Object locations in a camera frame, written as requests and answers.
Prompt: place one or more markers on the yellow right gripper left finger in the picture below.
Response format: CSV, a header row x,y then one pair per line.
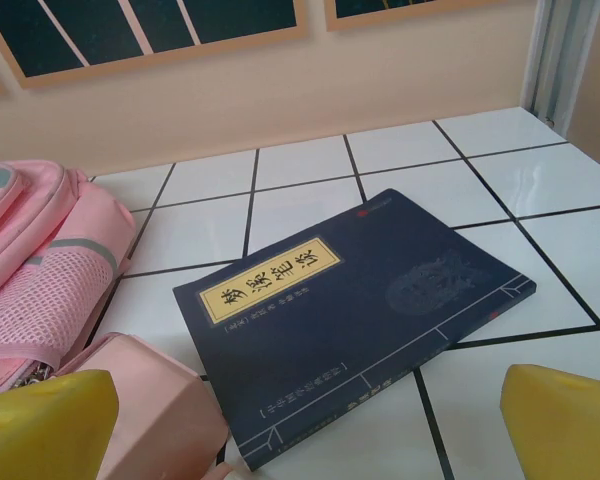
x,y
45,430

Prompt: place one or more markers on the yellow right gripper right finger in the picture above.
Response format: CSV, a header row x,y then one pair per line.
x,y
565,430

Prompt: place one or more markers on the pink backpack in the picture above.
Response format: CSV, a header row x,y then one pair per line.
x,y
40,260

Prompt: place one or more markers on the dark blue book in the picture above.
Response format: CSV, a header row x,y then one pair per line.
x,y
340,325

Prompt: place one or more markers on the pink pencil case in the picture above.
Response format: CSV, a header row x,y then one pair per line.
x,y
155,400

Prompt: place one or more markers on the aluminium corner post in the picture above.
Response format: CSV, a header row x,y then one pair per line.
x,y
555,60

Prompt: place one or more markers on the dark floral wall panel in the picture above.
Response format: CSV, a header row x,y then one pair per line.
x,y
130,30
430,10

